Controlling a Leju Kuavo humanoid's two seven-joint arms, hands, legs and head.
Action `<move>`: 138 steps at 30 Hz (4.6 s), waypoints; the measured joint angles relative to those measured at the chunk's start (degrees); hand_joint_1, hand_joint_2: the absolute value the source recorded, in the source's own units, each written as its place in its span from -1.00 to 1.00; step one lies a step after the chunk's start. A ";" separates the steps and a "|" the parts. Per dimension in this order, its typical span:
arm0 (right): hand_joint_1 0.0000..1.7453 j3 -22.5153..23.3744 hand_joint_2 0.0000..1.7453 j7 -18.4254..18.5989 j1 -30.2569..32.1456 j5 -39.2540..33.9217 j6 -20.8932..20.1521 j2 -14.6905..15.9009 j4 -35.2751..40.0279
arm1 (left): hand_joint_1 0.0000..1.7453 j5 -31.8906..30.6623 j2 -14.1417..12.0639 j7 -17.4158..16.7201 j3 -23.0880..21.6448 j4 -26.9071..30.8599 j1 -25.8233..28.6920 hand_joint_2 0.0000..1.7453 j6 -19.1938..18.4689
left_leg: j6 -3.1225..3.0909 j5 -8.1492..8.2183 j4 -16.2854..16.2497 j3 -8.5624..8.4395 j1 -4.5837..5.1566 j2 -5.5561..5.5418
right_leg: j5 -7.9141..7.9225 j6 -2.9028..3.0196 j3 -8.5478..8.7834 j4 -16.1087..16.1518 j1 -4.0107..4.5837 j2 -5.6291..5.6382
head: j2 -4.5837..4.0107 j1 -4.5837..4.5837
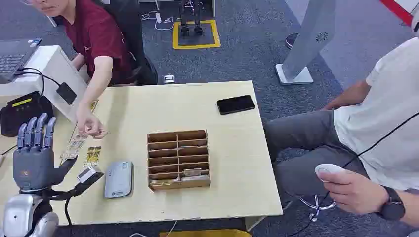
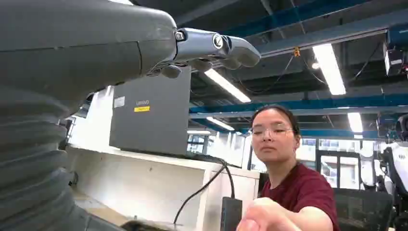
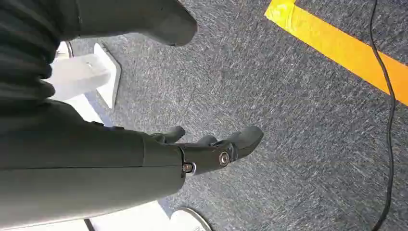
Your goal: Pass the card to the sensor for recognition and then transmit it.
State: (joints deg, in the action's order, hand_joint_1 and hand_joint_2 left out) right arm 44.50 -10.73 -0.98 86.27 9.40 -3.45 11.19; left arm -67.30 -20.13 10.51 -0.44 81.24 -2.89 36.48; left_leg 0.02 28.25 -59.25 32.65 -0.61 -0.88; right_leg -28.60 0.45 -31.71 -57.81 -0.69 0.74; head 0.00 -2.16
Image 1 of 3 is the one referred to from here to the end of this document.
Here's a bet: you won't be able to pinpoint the person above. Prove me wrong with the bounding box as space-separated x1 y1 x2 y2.
19 0 140 87
263 13 419 237

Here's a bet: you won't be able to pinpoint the dark shoe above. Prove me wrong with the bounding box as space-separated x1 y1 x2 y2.
284 32 299 50

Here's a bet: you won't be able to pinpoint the clear sleeved card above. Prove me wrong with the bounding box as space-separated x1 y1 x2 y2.
59 140 86 161
70 132 89 143

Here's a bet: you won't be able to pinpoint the black remote cable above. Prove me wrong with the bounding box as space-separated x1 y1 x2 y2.
288 112 419 237

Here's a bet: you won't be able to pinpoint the white cable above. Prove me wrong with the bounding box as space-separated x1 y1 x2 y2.
128 220 178 237

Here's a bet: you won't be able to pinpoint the white floor stand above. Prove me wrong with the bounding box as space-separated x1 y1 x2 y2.
274 0 338 86

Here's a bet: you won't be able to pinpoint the yellow sheet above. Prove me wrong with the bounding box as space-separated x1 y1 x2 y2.
159 229 252 237

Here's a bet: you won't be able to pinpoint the black adapter cable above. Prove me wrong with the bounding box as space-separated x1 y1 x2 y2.
14 67 63 96

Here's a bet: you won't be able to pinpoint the dark laptop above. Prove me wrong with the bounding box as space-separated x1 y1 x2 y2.
0 37 43 84

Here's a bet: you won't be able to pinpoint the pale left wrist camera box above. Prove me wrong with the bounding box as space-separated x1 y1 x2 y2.
77 165 105 188

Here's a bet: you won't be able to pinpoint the black box with yellow label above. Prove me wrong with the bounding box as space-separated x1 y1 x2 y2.
0 91 55 138

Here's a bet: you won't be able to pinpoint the black smartphone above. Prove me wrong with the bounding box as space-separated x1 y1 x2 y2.
216 95 256 116

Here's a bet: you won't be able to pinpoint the black wristwatch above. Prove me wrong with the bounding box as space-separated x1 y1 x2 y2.
379 185 407 222

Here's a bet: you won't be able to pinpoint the pale card in box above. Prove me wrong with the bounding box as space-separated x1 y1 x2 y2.
183 168 203 178

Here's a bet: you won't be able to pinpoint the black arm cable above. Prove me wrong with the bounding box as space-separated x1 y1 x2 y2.
42 182 86 227

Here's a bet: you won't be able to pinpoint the yellow floor tape square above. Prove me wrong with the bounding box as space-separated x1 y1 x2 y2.
172 19 222 51

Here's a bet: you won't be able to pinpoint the chrome chair base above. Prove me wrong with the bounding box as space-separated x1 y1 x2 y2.
299 194 337 223

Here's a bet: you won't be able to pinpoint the black power adapter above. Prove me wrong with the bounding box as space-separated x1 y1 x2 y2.
56 82 78 106

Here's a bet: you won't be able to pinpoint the grey card in box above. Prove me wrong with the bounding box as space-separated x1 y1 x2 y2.
181 175 210 183

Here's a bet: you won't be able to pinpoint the black robot legs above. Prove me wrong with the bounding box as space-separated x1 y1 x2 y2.
178 0 204 36

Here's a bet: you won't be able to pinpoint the person's left hand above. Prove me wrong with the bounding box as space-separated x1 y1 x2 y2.
75 104 108 140
316 168 390 216

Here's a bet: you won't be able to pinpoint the gold printed card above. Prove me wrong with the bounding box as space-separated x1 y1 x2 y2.
85 146 102 168

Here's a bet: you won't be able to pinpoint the white handheld remote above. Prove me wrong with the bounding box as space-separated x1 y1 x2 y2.
315 163 347 183

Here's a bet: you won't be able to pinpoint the black office chair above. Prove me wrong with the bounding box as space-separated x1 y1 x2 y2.
93 0 159 87

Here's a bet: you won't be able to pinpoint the wooden slotted card box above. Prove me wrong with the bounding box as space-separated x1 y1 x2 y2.
146 129 212 192

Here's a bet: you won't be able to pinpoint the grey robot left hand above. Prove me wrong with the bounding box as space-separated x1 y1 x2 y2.
12 113 78 193

